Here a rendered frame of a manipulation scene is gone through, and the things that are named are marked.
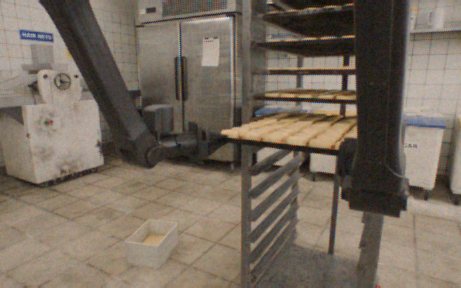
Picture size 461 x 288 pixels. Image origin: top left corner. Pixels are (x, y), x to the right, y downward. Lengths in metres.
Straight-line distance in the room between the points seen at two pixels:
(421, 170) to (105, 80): 2.96
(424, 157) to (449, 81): 0.95
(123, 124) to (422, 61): 3.43
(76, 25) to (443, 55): 3.54
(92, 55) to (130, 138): 0.17
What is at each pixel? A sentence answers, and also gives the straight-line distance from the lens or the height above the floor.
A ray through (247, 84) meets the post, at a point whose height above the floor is 1.09.
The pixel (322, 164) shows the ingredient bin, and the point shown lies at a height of 0.21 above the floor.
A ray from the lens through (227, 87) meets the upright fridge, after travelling 3.31.
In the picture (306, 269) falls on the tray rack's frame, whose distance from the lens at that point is 1.71.
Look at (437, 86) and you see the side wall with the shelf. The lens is 3.77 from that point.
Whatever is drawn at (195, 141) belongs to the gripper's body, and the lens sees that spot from 0.74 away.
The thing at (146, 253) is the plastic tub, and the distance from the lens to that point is 1.95.
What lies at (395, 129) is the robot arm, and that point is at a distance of 0.37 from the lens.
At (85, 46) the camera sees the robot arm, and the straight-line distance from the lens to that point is 0.56.
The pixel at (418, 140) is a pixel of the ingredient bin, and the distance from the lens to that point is 3.16.
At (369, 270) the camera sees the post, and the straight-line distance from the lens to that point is 1.12.
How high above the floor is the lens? 1.12
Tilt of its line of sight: 13 degrees down
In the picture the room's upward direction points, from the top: straight up
